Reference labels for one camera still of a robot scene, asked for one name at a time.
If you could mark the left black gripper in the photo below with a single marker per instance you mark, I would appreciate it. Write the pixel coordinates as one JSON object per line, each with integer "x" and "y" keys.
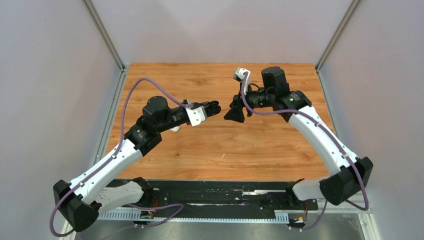
{"x": 204, "y": 104}

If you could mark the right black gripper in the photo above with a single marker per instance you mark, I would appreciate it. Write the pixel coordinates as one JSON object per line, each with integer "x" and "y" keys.
{"x": 236, "y": 112}

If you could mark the white earbud charging case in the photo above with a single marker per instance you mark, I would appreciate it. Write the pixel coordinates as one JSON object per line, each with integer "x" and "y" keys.
{"x": 175, "y": 129}

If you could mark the black earbud charging case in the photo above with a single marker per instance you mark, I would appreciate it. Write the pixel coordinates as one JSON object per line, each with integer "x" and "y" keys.
{"x": 212, "y": 108}

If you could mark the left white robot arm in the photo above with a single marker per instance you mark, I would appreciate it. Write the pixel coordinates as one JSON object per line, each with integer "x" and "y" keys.
{"x": 85, "y": 198}

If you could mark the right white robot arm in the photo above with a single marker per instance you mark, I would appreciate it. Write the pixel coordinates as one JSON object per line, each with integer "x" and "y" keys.
{"x": 348, "y": 173}

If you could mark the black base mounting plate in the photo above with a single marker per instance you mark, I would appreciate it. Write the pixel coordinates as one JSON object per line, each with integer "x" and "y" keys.
{"x": 232, "y": 201}

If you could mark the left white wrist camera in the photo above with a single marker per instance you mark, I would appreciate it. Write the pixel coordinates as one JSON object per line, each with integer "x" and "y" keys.
{"x": 196, "y": 112}

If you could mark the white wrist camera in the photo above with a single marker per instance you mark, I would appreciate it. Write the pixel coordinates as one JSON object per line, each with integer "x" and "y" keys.
{"x": 196, "y": 112}
{"x": 240, "y": 73}

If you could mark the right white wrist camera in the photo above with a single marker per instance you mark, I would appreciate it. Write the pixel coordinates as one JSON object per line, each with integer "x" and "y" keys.
{"x": 240, "y": 73}

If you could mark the left aluminium corner post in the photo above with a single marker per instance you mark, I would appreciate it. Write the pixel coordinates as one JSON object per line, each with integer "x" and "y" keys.
{"x": 96, "y": 19}

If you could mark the aluminium corner post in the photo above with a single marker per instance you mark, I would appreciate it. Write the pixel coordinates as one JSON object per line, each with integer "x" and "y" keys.
{"x": 96, "y": 19}
{"x": 352, "y": 8}

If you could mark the right aluminium corner post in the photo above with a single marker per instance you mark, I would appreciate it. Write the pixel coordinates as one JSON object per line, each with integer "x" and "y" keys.
{"x": 352, "y": 8}

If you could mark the aluminium frame rail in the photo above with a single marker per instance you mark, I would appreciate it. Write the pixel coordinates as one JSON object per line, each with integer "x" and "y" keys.
{"x": 143, "y": 216}

